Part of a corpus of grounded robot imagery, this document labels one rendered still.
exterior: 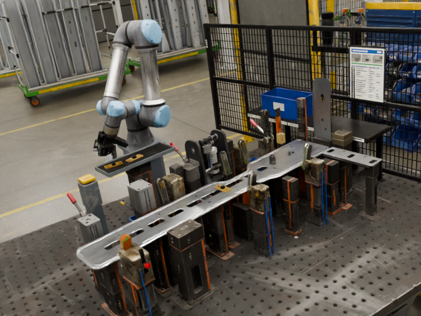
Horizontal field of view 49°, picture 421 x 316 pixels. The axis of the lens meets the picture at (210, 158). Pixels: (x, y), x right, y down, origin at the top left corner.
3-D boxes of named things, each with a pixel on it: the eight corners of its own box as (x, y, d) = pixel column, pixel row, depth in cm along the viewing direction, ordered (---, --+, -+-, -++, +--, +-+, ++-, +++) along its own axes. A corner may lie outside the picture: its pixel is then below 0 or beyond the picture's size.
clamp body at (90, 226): (103, 300, 198) (83, 228, 184) (91, 289, 207) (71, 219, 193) (122, 289, 204) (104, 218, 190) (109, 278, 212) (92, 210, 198)
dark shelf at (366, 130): (367, 144, 241) (367, 138, 239) (245, 116, 306) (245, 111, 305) (390, 131, 253) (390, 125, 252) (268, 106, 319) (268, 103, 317)
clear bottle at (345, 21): (346, 46, 263) (346, 9, 255) (337, 45, 268) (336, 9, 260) (353, 43, 267) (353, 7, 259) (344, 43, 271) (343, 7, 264)
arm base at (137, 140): (123, 143, 258) (119, 126, 254) (147, 135, 265) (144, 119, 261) (133, 150, 246) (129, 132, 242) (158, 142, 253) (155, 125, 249)
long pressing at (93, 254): (98, 275, 166) (98, 272, 166) (71, 252, 183) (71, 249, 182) (332, 148, 244) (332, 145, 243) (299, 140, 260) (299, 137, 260)
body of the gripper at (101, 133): (93, 148, 227) (97, 128, 220) (108, 147, 232) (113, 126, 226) (99, 158, 222) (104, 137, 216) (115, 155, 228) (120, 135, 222)
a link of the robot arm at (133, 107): (123, 98, 231) (108, 103, 222) (140, 99, 226) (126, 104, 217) (125, 113, 234) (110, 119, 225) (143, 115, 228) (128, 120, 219)
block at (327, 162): (332, 217, 236) (331, 167, 225) (314, 210, 244) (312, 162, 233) (344, 210, 241) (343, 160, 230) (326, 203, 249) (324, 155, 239)
